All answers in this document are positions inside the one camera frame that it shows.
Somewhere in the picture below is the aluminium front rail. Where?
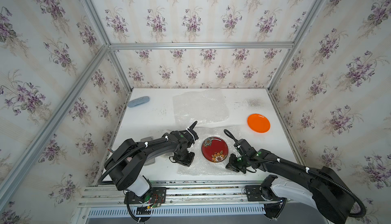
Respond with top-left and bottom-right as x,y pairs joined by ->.
78,181 -> 262,208

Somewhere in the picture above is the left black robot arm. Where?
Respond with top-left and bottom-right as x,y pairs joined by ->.
96,121 -> 199,224

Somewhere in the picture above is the red floral dinner plate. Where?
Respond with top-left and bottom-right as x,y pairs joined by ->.
201,137 -> 229,163

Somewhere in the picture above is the grey flat block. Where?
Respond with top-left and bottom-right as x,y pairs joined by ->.
141,137 -> 156,166

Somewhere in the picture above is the bubble wrap around orange plate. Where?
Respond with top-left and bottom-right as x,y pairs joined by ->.
173,89 -> 229,126

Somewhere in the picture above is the white vented panel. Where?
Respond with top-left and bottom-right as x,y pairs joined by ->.
88,204 -> 266,219

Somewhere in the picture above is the orange dinner plate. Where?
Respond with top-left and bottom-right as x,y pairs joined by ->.
247,114 -> 271,133

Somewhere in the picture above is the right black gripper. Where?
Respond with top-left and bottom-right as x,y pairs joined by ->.
224,153 -> 249,173

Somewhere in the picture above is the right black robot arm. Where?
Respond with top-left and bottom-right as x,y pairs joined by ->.
224,129 -> 367,224

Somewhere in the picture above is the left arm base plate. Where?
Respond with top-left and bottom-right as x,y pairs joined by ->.
124,187 -> 167,205

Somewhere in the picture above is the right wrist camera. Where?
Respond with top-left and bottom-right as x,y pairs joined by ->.
234,142 -> 257,158

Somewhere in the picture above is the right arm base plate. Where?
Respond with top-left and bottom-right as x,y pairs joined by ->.
244,185 -> 286,202

